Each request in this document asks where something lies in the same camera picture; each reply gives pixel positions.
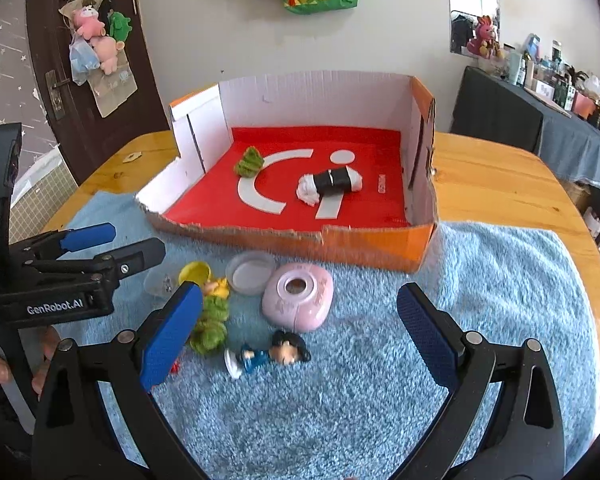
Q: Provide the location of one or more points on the cardboard box red bottom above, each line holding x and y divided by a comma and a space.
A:
280, 140

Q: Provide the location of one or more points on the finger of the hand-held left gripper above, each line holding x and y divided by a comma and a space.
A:
135, 257
87, 237

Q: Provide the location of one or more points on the yellow bottle cap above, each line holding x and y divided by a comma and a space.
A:
194, 274

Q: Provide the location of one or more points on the clear round plastic lid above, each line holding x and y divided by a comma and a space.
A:
252, 272

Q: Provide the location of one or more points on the small clear plastic box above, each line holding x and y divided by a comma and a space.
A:
157, 285

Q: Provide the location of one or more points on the pale pink plush toy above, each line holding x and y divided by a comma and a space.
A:
106, 55

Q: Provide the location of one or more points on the group of bottles and jars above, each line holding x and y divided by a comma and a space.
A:
560, 85

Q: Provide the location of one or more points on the pink rabbit plush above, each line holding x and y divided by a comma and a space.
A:
485, 37

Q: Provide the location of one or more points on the pink pig plush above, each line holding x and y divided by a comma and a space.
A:
87, 22

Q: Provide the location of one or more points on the person's left hand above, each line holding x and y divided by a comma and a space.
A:
45, 355

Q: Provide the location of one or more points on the blue fluffy towel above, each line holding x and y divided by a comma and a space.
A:
355, 410

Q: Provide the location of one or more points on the side table with dark cloth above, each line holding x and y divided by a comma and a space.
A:
500, 110

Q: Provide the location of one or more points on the red crocheted toy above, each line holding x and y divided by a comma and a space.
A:
176, 367

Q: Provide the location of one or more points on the dark brown door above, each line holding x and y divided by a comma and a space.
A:
130, 90

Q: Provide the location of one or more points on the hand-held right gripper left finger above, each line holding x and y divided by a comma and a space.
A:
172, 335

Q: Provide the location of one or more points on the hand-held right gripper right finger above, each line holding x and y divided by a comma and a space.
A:
425, 340

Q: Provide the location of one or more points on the black-haired blue figurine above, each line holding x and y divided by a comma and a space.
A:
270, 354

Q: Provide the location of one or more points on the black and white plush toy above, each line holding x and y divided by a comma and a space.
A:
330, 184

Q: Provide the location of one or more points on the pink round device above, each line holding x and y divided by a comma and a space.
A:
300, 305

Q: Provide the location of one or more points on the green plush toy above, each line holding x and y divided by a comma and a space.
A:
119, 26

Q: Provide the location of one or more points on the small white tag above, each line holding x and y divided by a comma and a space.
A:
131, 156

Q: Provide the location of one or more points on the small pink yellow figurine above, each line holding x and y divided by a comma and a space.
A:
216, 287

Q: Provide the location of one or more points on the blue plastic bag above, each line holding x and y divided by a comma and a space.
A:
82, 62

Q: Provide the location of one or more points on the beige hanging pocket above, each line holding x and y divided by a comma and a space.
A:
112, 92

